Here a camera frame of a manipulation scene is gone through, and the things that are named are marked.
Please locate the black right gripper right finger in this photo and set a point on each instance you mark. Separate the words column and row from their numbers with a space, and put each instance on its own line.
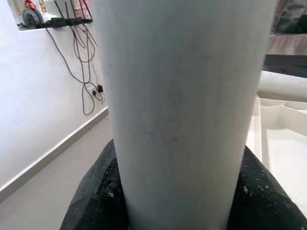
column 259, row 206

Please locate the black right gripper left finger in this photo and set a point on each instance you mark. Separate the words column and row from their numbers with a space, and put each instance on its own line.
column 96, row 203

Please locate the white plastic table leg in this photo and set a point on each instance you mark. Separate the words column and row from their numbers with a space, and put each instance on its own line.
column 283, row 86
column 182, row 107

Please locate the white plastic children table top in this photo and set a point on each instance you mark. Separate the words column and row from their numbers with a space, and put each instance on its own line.
column 283, row 143

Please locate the black power adapter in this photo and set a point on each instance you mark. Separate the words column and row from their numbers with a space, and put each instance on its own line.
column 100, row 88

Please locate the black wifi router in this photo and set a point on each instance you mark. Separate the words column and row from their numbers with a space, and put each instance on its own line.
column 62, row 22

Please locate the black plastic bag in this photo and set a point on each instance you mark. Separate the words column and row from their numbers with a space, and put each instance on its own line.
column 290, row 19

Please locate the round patterned plate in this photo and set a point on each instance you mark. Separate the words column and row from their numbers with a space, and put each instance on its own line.
column 31, row 17

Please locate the red gold ornament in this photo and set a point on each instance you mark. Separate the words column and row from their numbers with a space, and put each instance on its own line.
column 30, row 4

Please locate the white wall socket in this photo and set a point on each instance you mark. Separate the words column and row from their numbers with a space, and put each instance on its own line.
column 89, row 86

